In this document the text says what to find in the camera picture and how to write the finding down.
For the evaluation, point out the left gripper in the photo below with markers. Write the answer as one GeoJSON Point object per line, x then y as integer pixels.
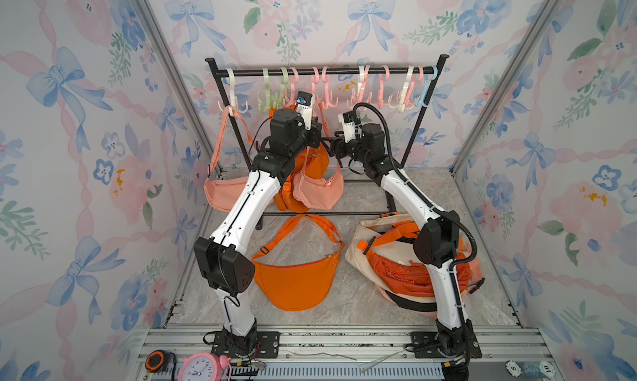
{"type": "Point", "coordinates": [315, 133]}

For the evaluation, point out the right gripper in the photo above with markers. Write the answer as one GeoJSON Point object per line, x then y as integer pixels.
{"type": "Point", "coordinates": [338, 143]}

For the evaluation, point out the pink bag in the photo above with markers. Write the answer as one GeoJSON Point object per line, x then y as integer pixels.
{"type": "Point", "coordinates": [318, 187]}
{"type": "Point", "coordinates": [473, 271]}
{"type": "Point", "coordinates": [223, 194]}

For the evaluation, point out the orange crescent bag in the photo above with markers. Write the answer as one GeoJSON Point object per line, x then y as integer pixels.
{"type": "Point", "coordinates": [298, 287]}

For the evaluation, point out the black crossbody bag front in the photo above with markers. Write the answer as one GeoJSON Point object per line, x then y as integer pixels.
{"type": "Point", "coordinates": [408, 304]}

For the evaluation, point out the beige crossbody bag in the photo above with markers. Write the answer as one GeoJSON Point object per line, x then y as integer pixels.
{"type": "Point", "coordinates": [363, 231]}

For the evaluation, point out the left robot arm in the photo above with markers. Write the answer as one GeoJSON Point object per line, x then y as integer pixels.
{"type": "Point", "coordinates": [222, 258]}

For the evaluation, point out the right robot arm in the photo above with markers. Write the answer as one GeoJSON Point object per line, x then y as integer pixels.
{"type": "Point", "coordinates": [441, 243]}

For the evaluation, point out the white hook right end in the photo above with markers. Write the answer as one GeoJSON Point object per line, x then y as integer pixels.
{"type": "Point", "coordinates": [401, 96]}

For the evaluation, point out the white hook far left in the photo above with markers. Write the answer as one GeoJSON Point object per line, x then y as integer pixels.
{"type": "Point", "coordinates": [234, 104]}

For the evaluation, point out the light blue hook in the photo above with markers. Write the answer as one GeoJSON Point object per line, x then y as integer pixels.
{"type": "Point", "coordinates": [423, 100]}

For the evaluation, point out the orange bags left cluster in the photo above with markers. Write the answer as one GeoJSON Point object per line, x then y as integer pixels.
{"type": "Point", "coordinates": [299, 159]}

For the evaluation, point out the pink alarm clock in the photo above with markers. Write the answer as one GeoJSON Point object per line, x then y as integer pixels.
{"type": "Point", "coordinates": [206, 367]}

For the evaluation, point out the orange black tape measure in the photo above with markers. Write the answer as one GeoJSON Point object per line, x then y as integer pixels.
{"type": "Point", "coordinates": [159, 361]}

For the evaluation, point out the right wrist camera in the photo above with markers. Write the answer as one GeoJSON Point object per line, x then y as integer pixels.
{"type": "Point", "coordinates": [350, 121]}

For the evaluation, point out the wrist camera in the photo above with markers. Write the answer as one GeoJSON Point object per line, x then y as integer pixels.
{"type": "Point", "coordinates": [304, 106]}
{"type": "Point", "coordinates": [350, 121]}

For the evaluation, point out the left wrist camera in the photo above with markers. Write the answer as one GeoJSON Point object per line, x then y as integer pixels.
{"type": "Point", "coordinates": [304, 106]}

